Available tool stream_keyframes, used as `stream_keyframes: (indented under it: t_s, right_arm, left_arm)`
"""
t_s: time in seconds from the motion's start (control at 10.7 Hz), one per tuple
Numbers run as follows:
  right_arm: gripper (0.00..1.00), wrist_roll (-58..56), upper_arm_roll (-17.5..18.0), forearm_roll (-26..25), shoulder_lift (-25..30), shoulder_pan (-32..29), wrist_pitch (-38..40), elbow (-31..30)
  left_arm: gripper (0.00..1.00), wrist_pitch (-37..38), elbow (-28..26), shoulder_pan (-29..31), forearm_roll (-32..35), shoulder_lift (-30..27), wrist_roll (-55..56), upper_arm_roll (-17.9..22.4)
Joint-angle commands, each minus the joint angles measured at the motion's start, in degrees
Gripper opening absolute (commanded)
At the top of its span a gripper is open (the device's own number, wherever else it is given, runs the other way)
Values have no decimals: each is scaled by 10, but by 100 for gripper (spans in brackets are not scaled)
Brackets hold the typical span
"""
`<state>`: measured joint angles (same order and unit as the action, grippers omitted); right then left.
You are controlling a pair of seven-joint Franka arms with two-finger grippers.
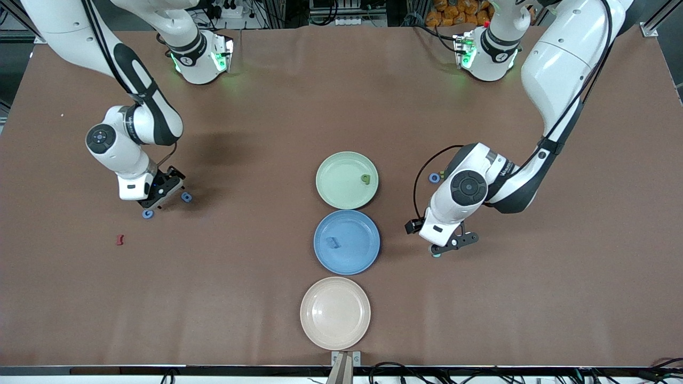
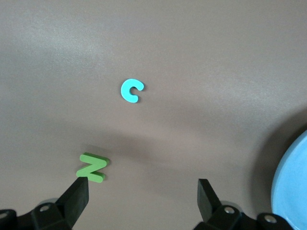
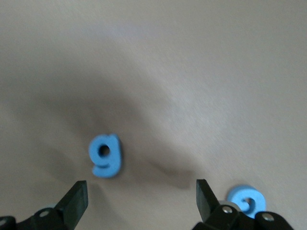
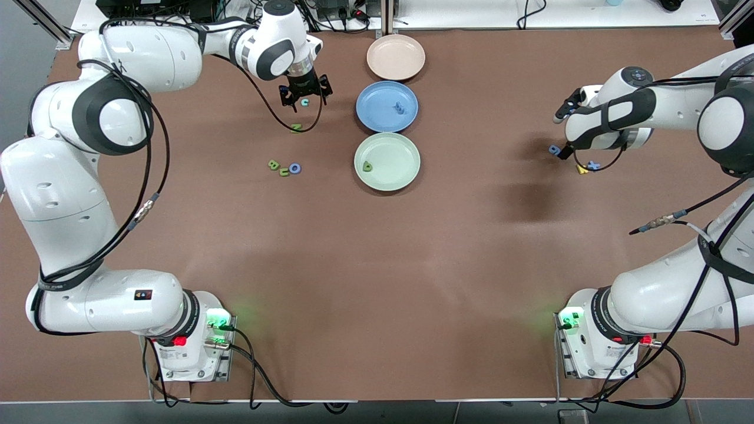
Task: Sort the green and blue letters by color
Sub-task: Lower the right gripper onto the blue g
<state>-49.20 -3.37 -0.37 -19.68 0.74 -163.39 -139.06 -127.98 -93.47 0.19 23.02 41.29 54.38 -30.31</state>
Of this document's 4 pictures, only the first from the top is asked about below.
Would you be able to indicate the blue plate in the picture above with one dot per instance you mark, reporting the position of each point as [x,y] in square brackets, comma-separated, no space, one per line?
[357,250]

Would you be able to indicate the aluminium frame extrusion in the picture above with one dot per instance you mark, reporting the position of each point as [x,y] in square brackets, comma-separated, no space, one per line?
[42,36]
[652,29]

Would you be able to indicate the black equipment behind table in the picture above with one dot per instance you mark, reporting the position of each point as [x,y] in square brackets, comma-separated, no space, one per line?
[320,8]

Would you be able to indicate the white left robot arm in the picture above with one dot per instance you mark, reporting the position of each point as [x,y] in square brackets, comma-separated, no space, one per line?
[565,64]

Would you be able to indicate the blue foam bar piece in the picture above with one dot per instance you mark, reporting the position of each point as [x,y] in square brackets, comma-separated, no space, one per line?
[333,243]

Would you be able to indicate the pale green plate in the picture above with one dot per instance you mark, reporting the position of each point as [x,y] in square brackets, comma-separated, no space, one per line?
[341,184]

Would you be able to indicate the grey metal mount bracket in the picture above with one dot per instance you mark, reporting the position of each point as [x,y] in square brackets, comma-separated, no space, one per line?
[356,358]

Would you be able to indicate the blue foam capital G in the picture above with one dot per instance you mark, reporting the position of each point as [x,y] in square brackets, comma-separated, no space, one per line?
[144,215]

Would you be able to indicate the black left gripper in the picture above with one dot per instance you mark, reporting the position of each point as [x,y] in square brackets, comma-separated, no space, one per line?
[412,226]

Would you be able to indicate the blue foam lowercase g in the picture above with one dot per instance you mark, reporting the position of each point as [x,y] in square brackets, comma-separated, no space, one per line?
[189,198]

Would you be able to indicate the pile of orange objects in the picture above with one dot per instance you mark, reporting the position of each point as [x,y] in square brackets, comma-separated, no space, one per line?
[453,13]

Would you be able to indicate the white power strip with plugs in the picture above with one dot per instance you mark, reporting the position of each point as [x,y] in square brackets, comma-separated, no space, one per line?
[232,12]

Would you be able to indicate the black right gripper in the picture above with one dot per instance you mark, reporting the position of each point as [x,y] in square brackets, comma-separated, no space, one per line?
[172,179]

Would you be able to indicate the blue foam letter O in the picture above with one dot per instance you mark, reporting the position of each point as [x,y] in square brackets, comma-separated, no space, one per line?
[430,178]

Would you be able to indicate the tan camera post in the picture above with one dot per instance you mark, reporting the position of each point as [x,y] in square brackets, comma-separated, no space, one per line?
[341,373]

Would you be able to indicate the beige plate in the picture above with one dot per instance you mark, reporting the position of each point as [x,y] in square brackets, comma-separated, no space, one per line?
[335,313]

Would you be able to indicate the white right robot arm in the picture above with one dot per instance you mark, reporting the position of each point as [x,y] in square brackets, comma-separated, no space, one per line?
[58,26]

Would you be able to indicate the brown table cover sheet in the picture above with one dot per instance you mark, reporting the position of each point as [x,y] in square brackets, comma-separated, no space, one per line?
[240,320]

